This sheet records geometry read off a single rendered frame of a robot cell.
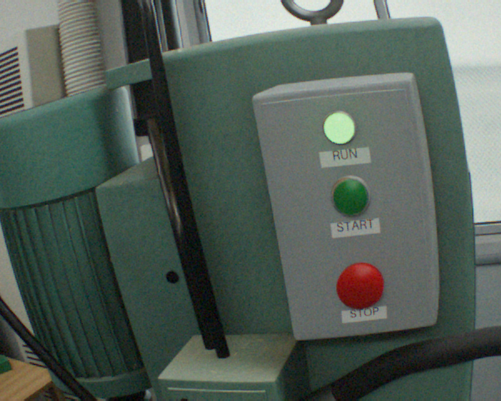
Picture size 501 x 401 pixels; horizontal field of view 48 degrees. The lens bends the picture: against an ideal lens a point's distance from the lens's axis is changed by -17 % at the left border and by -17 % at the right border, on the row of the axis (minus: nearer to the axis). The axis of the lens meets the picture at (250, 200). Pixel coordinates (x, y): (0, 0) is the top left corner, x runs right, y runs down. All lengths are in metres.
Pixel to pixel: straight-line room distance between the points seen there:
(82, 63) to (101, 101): 1.52
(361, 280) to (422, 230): 0.05
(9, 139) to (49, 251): 0.12
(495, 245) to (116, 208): 1.48
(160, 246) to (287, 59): 0.20
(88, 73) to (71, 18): 0.23
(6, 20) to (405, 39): 2.36
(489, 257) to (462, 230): 1.45
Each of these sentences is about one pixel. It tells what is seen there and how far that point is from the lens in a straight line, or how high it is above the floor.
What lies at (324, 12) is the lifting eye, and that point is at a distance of 0.53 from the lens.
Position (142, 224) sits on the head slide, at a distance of 0.54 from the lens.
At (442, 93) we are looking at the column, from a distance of 0.43.
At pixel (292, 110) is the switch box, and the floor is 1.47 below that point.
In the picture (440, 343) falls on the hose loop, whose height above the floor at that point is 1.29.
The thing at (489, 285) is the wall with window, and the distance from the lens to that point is 1.94.
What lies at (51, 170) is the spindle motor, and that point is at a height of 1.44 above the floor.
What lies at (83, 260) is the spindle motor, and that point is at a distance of 0.60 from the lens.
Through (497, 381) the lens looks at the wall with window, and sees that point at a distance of 2.13.
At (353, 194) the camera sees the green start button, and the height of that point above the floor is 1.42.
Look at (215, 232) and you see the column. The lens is 0.48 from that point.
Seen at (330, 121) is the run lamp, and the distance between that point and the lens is 0.37.
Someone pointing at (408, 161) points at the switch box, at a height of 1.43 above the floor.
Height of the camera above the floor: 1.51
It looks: 13 degrees down
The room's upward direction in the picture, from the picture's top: 11 degrees counter-clockwise
